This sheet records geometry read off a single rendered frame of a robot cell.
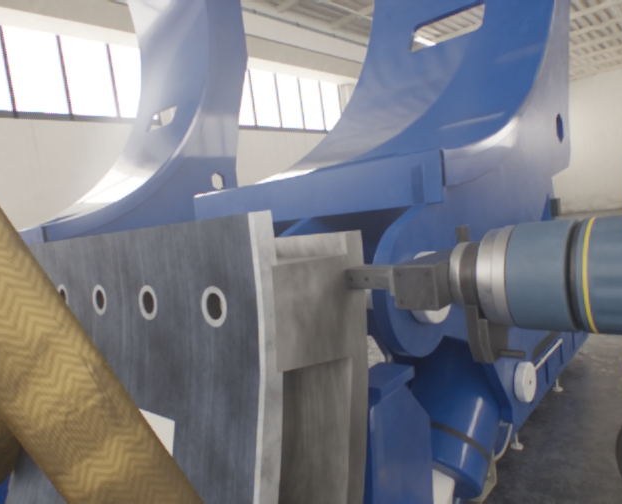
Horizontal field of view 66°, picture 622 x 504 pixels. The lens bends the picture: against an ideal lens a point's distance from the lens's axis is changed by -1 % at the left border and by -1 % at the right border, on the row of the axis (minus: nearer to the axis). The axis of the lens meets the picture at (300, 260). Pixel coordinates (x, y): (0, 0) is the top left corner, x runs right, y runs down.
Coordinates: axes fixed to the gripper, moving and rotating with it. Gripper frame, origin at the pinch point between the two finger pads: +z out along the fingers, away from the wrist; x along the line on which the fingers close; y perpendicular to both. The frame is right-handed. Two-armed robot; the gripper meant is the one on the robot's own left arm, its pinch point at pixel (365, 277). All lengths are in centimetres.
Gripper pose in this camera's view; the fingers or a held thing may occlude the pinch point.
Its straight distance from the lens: 63.1
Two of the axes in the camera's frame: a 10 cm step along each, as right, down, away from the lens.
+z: -7.3, 0.3, 6.8
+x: -6.7, 1.6, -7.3
